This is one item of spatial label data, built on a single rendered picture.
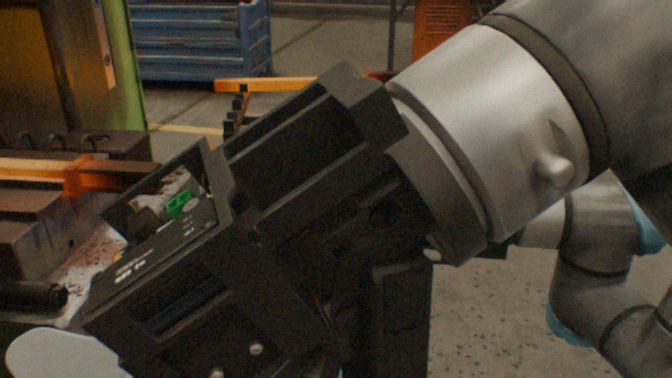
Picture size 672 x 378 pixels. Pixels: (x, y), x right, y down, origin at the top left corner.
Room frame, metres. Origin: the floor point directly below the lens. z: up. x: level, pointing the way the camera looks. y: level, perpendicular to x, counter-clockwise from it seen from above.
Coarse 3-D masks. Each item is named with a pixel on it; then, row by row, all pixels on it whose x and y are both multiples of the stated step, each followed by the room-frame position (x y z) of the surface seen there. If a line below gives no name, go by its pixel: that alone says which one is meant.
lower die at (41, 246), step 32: (64, 160) 0.61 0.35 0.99; (0, 192) 0.53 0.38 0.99; (32, 192) 0.53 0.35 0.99; (64, 192) 0.53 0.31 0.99; (0, 224) 0.47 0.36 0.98; (32, 224) 0.47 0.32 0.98; (64, 224) 0.52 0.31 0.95; (96, 224) 0.57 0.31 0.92; (0, 256) 0.44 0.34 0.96; (32, 256) 0.46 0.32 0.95; (64, 256) 0.50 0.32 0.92
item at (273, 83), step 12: (372, 72) 1.18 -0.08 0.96; (384, 72) 1.18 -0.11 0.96; (396, 72) 1.18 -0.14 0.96; (216, 84) 1.14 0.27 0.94; (228, 84) 1.14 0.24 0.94; (252, 84) 1.14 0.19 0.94; (264, 84) 1.14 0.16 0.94; (276, 84) 1.15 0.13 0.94; (288, 84) 1.15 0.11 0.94; (300, 84) 1.15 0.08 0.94; (384, 84) 1.17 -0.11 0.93
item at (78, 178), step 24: (0, 168) 0.55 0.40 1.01; (24, 168) 0.55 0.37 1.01; (48, 168) 0.55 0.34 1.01; (72, 168) 0.54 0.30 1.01; (96, 168) 0.54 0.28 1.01; (120, 168) 0.54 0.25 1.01; (144, 168) 0.54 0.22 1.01; (72, 192) 0.53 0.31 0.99; (96, 192) 0.54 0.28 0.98; (120, 192) 0.54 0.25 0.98; (144, 192) 0.53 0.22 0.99
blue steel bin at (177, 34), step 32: (128, 0) 4.64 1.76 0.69; (160, 0) 5.02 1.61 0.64; (192, 0) 4.98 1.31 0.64; (224, 0) 4.93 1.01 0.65; (256, 0) 4.58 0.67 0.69; (160, 32) 4.27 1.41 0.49; (192, 32) 4.24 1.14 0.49; (224, 32) 4.20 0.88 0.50; (256, 32) 4.52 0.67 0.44; (160, 64) 4.28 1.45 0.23; (192, 64) 4.24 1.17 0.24; (224, 64) 4.20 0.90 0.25; (256, 64) 4.45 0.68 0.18
